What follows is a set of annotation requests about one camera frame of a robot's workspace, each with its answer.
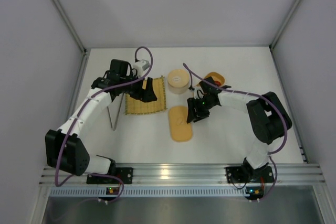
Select beige oblong lunch box lid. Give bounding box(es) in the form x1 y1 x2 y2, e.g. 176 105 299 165
168 106 193 143

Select slotted grey cable duct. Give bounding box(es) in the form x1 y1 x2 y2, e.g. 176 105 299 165
49 186 247 197

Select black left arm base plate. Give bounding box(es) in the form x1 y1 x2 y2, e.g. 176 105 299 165
86 167 133 185

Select aluminium frame post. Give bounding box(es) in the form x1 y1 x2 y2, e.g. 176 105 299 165
269 0 303 52
50 0 87 55

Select metal tongs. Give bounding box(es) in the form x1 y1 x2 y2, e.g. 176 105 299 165
108 94 124 131

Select aluminium mounting rail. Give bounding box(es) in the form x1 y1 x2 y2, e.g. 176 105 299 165
38 163 326 187

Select beige oblong lunch box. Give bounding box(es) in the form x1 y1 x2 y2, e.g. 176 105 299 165
204 72 225 87

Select round beige lid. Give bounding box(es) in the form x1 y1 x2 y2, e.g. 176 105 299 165
167 69 190 88

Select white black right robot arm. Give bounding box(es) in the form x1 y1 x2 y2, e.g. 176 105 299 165
186 77 292 183

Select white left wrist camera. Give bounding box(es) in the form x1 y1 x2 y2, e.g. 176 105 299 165
132 60 150 77

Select woven bamboo tray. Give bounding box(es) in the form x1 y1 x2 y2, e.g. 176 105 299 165
124 76 167 115

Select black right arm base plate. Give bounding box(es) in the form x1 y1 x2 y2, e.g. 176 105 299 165
225 166 275 184

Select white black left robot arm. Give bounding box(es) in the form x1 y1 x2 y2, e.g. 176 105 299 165
45 59 157 176

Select round metal bowl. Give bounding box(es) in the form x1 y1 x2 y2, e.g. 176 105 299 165
167 76 190 94

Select left aluminium frame post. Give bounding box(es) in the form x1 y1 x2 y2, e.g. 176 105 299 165
50 0 87 55

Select right aluminium frame post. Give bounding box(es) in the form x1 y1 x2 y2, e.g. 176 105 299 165
269 0 303 52

